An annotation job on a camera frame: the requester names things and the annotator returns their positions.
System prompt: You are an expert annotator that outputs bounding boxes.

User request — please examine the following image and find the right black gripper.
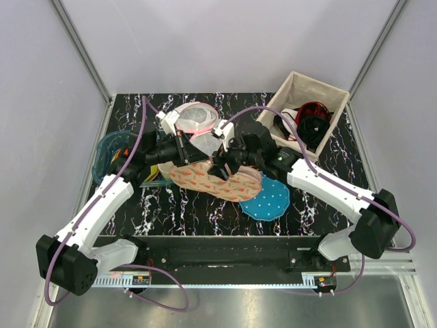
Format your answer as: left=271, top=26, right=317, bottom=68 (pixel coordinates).
left=208, top=133, right=263, bottom=181

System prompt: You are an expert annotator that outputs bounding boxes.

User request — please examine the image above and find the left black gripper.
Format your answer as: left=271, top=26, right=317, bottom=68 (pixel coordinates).
left=146, top=130, right=210, bottom=167

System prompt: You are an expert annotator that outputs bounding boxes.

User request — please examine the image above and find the floral mesh laundry bag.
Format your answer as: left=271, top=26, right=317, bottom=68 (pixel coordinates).
left=169, top=161, right=262, bottom=202

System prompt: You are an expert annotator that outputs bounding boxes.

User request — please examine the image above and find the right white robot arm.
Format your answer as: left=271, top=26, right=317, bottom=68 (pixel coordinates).
left=207, top=122, right=400, bottom=271

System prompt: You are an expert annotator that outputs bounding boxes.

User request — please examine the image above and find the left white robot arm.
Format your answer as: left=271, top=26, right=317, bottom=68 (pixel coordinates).
left=36, top=132, right=207, bottom=296

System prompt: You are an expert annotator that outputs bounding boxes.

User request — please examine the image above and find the white round mesh bra bag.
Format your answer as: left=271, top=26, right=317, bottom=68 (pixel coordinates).
left=174, top=102, right=225, bottom=156

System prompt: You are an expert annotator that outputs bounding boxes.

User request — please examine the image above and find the red and black bra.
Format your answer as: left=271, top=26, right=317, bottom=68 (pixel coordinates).
left=300, top=101, right=333, bottom=150

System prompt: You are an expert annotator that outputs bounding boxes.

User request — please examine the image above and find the cream cup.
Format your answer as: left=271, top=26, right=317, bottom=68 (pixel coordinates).
left=158, top=161, right=173, bottom=180

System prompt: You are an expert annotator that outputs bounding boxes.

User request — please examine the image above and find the yellow polka dot plate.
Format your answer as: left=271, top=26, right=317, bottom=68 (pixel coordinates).
left=143, top=165, right=159, bottom=182

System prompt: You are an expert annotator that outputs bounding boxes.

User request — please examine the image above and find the blue polka dot plate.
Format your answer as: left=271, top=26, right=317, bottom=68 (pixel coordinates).
left=239, top=176, right=290, bottom=221

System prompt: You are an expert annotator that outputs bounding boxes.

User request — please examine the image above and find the orange plastic lid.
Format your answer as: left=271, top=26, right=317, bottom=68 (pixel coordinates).
left=111, top=148, right=130, bottom=162

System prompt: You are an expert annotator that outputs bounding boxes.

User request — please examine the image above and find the teal plastic bin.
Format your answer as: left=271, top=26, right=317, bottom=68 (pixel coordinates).
left=91, top=130, right=173, bottom=189

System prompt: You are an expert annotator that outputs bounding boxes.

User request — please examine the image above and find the wicker basket with liner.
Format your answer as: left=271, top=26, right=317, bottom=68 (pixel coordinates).
left=267, top=72, right=350, bottom=162

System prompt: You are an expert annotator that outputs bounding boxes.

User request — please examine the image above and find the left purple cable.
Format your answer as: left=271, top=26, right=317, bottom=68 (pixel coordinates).
left=44, top=95, right=191, bottom=312

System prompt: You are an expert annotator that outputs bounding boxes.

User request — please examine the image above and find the purple cable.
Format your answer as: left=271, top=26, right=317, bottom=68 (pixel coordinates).
left=44, top=95, right=191, bottom=312
left=221, top=105, right=417, bottom=297

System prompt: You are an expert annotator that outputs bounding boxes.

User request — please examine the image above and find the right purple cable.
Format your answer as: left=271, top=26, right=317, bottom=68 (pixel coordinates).
left=221, top=105, right=417, bottom=297

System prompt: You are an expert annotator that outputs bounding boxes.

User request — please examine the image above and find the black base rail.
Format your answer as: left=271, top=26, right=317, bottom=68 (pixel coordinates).
left=108, top=236, right=350, bottom=288

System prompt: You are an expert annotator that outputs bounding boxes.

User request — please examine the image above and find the left aluminium frame post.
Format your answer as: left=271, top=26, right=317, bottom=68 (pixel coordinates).
left=48, top=0, right=112, bottom=105

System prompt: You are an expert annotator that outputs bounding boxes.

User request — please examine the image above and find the aluminium frame post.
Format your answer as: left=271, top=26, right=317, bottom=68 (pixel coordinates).
left=350, top=0, right=410, bottom=99
left=48, top=0, right=112, bottom=105

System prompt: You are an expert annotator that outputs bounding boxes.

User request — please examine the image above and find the right aluminium frame post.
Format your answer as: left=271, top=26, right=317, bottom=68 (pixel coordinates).
left=350, top=0, right=410, bottom=99

